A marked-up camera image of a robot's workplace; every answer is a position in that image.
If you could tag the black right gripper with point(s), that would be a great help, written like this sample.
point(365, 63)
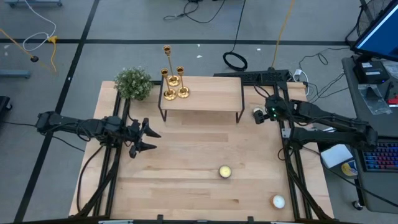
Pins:
point(276, 107)

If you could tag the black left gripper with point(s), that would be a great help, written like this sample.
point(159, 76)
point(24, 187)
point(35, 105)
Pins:
point(133, 133)

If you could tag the grey white patterned candle tin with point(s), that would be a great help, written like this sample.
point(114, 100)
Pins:
point(257, 109)

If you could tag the dark patterned candle tin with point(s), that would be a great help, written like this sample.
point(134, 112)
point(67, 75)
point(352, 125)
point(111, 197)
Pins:
point(224, 171)

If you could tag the tall brass candlestick holder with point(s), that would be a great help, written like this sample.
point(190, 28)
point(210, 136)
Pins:
point(173, 81)

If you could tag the orange patterned candle tin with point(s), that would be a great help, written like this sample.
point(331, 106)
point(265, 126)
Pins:
point(278, 201)

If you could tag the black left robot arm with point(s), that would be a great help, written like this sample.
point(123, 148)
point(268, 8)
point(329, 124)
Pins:
point(77, 126)

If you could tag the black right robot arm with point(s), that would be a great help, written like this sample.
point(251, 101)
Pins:
point(326, 117)

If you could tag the black perforated plate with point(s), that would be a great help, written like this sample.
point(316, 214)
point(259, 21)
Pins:
point(258, 76)

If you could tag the artificial green plant black pot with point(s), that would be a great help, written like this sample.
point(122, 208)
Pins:
point(134, 84)

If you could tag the white power adapter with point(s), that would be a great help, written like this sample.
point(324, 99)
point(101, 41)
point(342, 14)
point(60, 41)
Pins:
point(298, 73)

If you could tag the wooden riser shelf black legs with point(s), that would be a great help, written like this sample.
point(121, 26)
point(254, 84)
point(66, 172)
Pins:
point(202, 93)

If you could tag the white box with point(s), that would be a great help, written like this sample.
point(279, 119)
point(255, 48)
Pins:
point(337, 157)

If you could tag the grey desk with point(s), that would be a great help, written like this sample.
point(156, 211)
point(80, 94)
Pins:
point(373, 109)

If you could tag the clear plastic bag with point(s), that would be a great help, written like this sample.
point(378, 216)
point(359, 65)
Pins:
point(373, 99)

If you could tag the black mini computer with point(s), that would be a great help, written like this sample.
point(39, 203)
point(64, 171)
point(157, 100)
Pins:
point(371, 72)

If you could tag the black caster wheel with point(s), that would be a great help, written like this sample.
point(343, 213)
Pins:
point(357, 204)

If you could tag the rainbow backlit keyboard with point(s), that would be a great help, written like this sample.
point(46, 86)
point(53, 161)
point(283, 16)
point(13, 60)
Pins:
point(384, 158)

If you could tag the red tool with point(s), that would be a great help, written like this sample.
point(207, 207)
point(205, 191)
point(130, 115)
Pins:
point(393, 100)

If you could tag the yellow pole black tip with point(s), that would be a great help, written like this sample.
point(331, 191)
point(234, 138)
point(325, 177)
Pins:
point(34, 58)

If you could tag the black wheeled base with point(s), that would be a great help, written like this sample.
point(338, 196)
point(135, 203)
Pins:
point(4, 104)

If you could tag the grey bar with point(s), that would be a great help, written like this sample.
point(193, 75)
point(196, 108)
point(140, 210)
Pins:
point(14, 73)

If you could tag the computer monitor blue screen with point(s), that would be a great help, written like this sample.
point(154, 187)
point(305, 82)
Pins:
point(379, 34)

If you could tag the grey cart base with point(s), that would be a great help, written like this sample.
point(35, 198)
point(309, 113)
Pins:
point(34, 3)

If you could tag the black aluminium table frame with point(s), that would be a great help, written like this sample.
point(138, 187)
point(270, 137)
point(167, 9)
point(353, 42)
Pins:
point(285, 92)

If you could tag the silver aluminium bracket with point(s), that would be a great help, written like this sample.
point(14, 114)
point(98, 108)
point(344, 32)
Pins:
point(115, 221)

